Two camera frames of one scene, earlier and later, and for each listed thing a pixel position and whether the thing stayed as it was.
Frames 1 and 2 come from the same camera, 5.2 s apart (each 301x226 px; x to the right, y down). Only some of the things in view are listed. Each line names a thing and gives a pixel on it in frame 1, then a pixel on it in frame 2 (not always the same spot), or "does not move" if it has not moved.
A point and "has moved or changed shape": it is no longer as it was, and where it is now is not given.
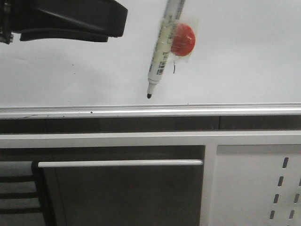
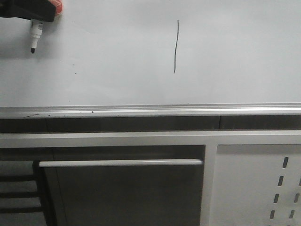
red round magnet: x=183 y=40 has moved or changed shape
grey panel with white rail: x=122 y=193 does not move
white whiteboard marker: x=173 y=13 has moved or changed shape
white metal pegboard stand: x=249 y=178 does not move
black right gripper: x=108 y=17 -> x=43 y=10
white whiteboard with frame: x=246 y=62 does not move
